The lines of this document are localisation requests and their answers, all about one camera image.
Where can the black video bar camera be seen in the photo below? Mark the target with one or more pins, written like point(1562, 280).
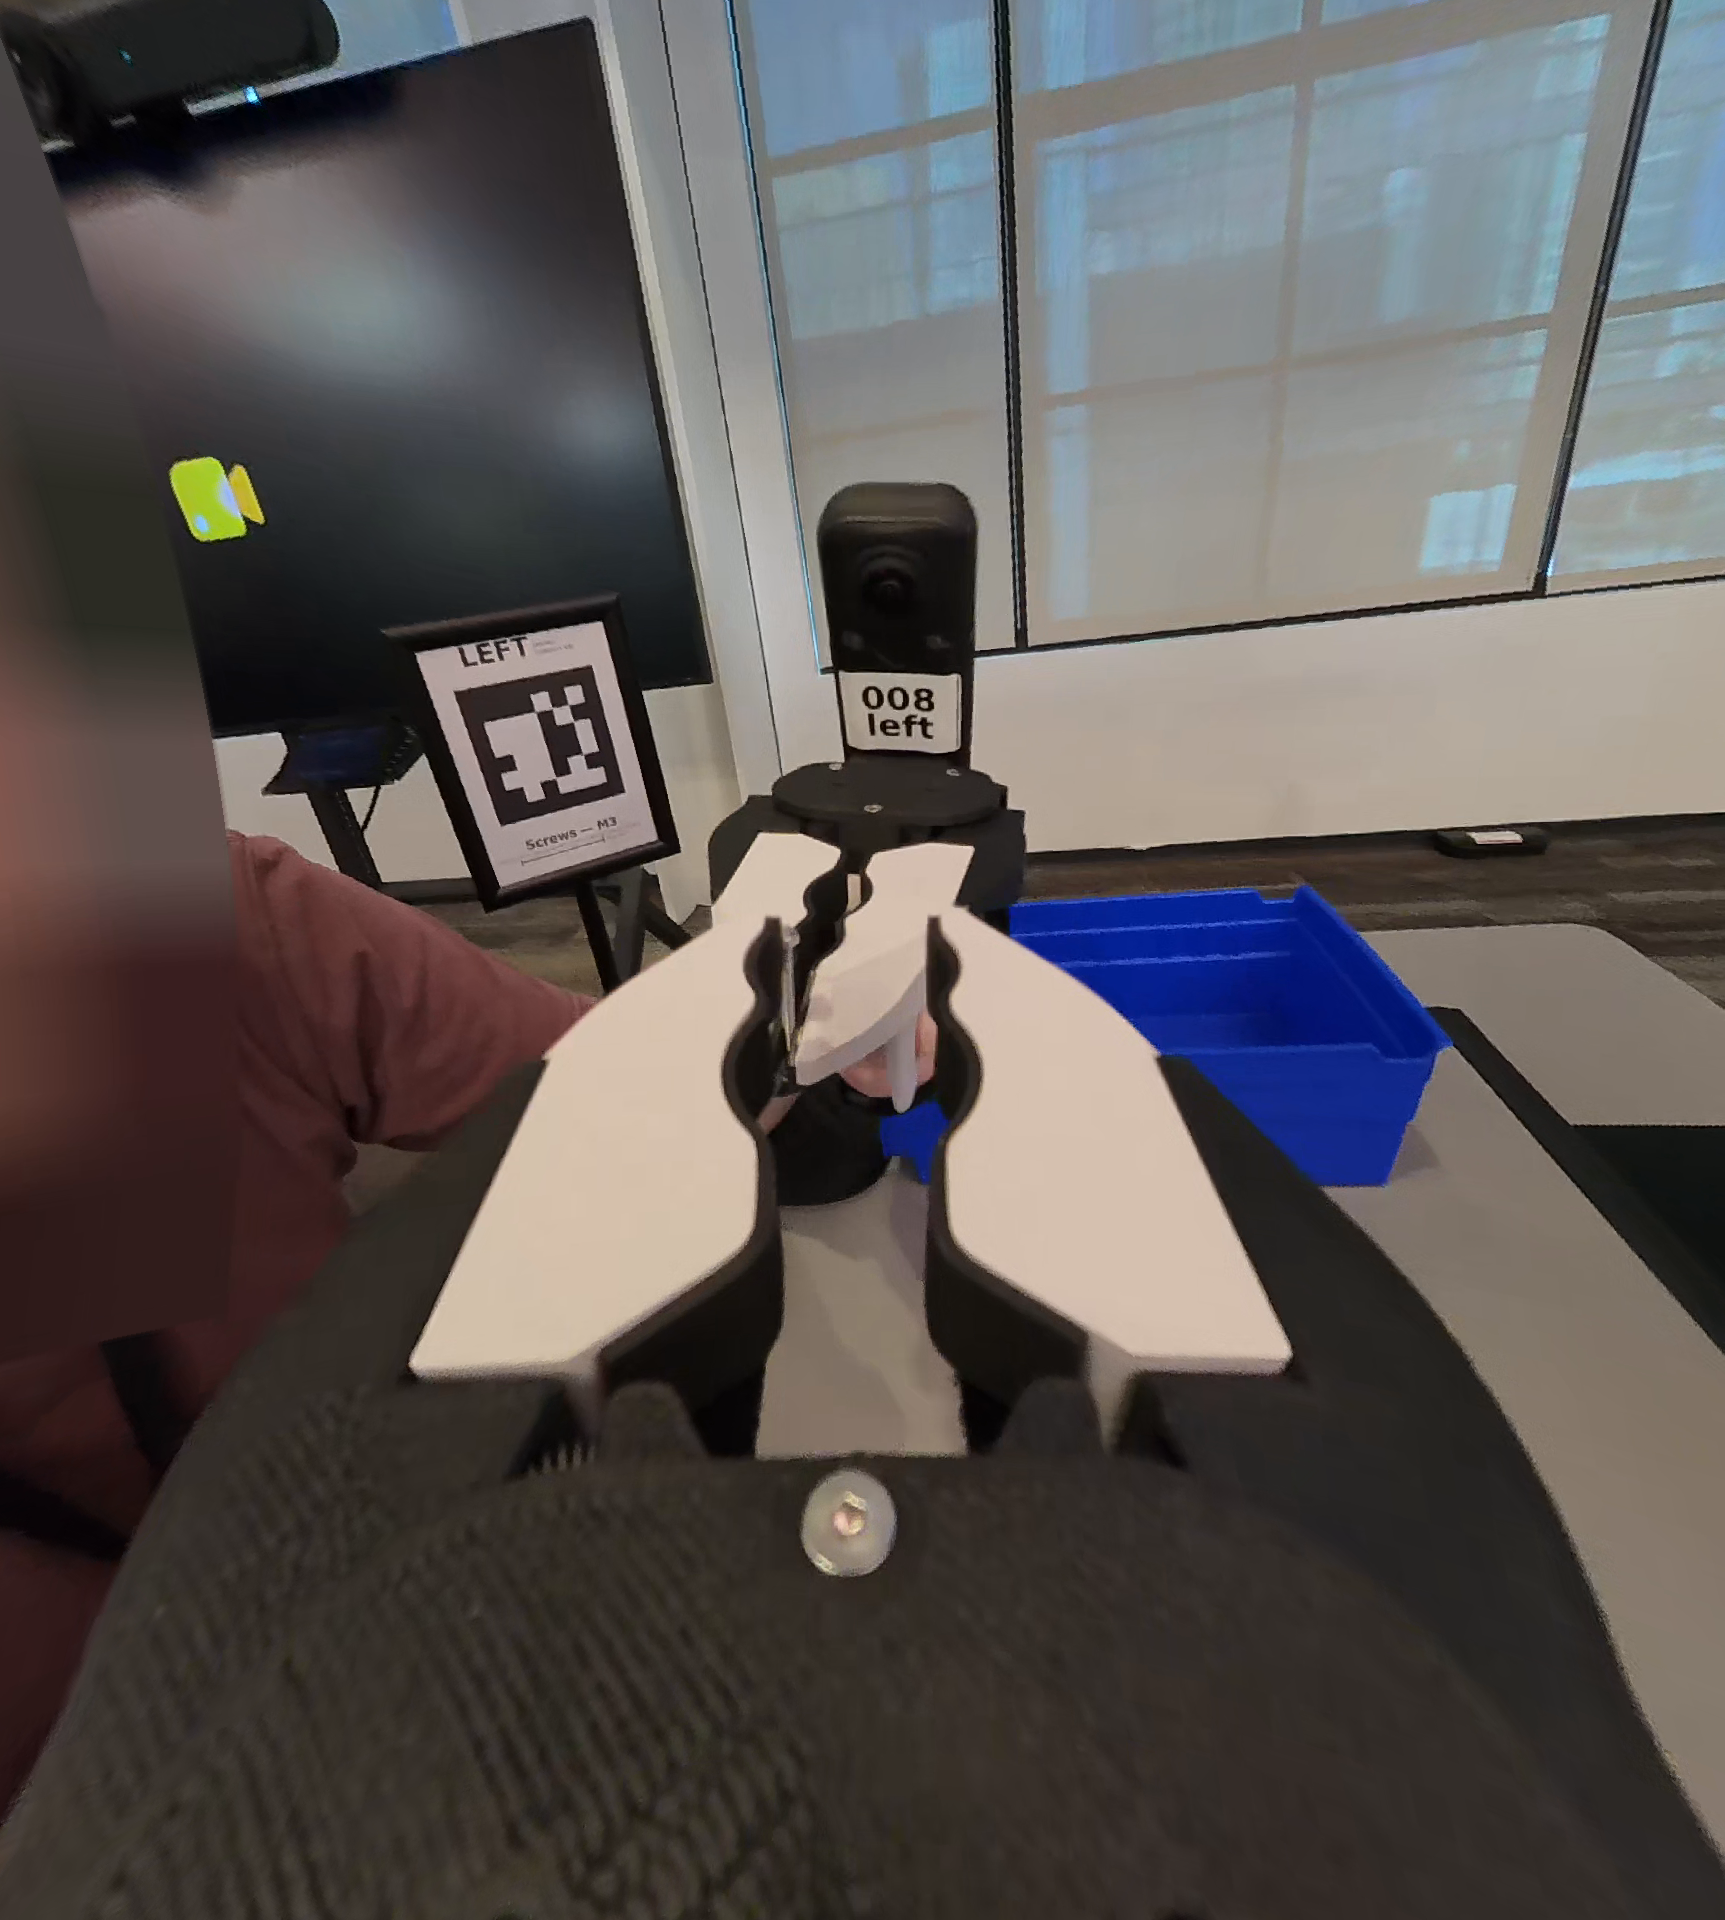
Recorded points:
point(173, 44)

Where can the large window with blinds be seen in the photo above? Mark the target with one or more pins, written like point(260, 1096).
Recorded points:
point(1252, 300)

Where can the black display stand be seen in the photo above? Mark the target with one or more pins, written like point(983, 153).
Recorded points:
point(337, 759)

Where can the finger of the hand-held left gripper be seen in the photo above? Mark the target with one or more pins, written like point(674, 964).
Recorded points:
point(773, 878)
point(878, 1004)

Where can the large black wall display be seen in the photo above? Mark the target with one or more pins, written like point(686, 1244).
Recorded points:
point(426, 374)

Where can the black floor device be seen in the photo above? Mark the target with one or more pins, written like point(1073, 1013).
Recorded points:
point(1492, 842)

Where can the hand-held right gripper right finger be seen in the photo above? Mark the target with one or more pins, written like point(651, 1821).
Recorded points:
point(1103, 1185)

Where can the person's left hand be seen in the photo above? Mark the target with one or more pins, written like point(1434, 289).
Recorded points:
point(929, 1050)

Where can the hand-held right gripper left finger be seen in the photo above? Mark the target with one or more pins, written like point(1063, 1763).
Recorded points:
point(607, 1185)

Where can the blue plastic bin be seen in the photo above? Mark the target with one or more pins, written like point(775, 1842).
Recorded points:
point(1252, 1020)

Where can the black framed marker sign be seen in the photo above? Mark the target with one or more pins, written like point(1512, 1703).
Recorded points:
point(546, 751)

